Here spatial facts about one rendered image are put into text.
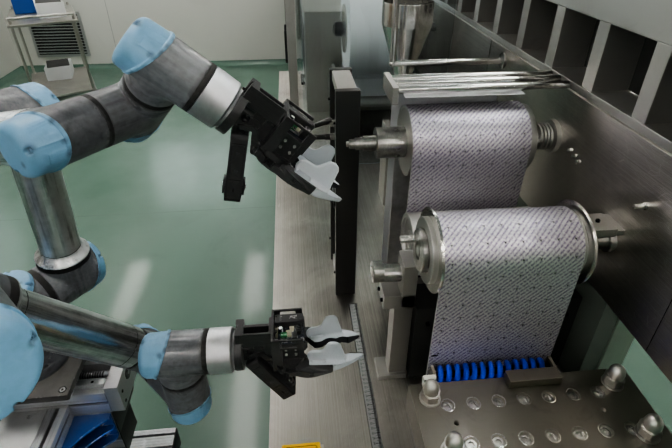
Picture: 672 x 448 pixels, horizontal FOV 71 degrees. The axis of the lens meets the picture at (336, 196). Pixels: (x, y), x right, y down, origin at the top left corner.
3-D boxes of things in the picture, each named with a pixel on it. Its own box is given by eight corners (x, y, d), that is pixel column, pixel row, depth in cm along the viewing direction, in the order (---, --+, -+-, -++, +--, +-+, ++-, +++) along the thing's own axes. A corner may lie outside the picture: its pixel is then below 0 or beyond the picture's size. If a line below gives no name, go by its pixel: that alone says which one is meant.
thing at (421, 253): (415, 276, 82) (410, 235, 85) (426, 275, 83) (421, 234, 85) (425, 267, 75) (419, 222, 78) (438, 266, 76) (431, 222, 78)
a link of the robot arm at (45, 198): (29, 299, 115) (-53, 90, 84) (84, 265, 126) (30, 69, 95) (60, 323, 111) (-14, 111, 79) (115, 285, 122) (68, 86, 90)
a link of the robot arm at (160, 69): (128, 41, 65) (149, -1, 59) (198, 89, 69) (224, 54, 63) (99, 76, 60) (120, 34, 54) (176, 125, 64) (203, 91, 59)
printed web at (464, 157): (385, 276, 126) (399, 94, 99) (471, 270, 128) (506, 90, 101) (421, 407, 93) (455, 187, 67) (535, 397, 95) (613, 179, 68)
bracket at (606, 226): (574, 221, 83) (577, 212, 82) (606, 219, 84) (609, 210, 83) (590, 238, 79) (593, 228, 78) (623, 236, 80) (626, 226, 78)
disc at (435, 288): (415, 257, 90) (422, 190, 83) (417, 257, 90) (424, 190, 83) (436, 312, 78) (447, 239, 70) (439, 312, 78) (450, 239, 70)
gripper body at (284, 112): (321, 141, 65) (248, 89, 60) (283, 184, 68) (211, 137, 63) (317, 120, 72) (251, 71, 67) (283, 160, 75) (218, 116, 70)
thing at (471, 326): (426, 366, 88) (438, 292, 78) (548, 356, 89) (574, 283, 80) (427, 368, 87) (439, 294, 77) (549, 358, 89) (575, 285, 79)
